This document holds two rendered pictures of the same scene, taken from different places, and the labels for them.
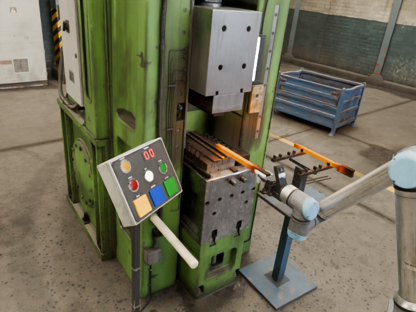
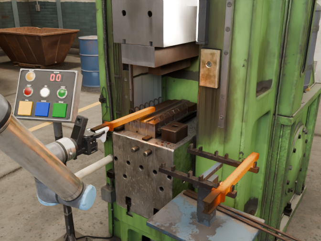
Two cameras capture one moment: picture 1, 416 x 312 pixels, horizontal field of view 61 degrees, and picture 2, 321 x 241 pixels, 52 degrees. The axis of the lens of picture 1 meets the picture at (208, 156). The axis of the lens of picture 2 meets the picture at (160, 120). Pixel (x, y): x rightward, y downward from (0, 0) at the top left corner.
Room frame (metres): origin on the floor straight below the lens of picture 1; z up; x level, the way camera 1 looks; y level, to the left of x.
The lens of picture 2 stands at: (1.40, -1.60, 1.57)
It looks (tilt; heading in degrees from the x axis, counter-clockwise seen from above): 20 degrees down; 72
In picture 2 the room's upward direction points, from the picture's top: straight up
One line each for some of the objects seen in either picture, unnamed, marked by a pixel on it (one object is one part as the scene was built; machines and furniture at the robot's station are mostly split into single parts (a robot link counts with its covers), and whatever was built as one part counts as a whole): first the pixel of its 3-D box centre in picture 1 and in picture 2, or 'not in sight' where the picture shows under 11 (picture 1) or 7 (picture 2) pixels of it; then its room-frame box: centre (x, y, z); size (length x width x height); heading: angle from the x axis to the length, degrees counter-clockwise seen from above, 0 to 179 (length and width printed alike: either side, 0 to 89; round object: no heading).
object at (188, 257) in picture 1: (173, 239); (84, 172); (1.50, 0.14, 0.62); 0.44 x 0.05 x 0.05; 37
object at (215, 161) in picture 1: (200, 150); (162, 115); (1.95, 0.05, 0.96); 0.42 x 0.20 x 0.09; 37
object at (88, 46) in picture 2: not in sight; (95, 60); (2.18, 4.76, 0.44); 0.59 x 0.59 x 0.88
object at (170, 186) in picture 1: (169, 186); (59, 110); (1.41, 0.16, 1.01); 0.07 x 0.05 x 0.07; 152
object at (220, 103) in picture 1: (205, 91); (162, 49); (1.95, 0.05, 1.32); 0.42 x 0.20 x 0.10; 37
